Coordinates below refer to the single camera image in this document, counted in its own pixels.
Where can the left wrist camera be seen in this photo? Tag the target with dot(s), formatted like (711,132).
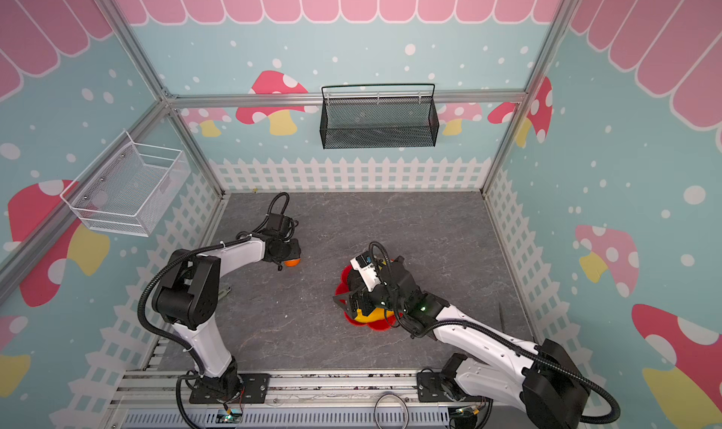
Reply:
(280,226)

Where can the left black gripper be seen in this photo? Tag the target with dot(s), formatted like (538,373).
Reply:
(295,251)

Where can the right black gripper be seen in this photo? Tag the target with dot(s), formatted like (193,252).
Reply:
(358,300)

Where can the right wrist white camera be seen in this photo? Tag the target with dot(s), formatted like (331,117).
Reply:
(364,273)

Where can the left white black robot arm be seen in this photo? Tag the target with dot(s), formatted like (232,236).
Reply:
(180,301)

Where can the red flower-shaped fruit bowl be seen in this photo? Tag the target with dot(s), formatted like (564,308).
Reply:
(342,289)

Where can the black mesh wall basket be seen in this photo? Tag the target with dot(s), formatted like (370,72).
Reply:
(373,116)

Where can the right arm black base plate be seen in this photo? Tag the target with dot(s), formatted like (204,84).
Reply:
(434,387)

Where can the small fake orange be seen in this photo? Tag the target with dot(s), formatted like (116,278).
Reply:
(292,262)

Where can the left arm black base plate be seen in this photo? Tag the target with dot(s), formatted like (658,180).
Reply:
(251,386)

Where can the white wire wall basket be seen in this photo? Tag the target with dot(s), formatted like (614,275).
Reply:
(127,189)

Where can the aluminium front rail frame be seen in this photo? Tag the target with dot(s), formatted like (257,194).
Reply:
(295,399)

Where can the yellow fake banana bunch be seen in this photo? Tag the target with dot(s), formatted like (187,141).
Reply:
(376,315)

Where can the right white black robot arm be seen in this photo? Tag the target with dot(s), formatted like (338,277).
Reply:
(540,379)

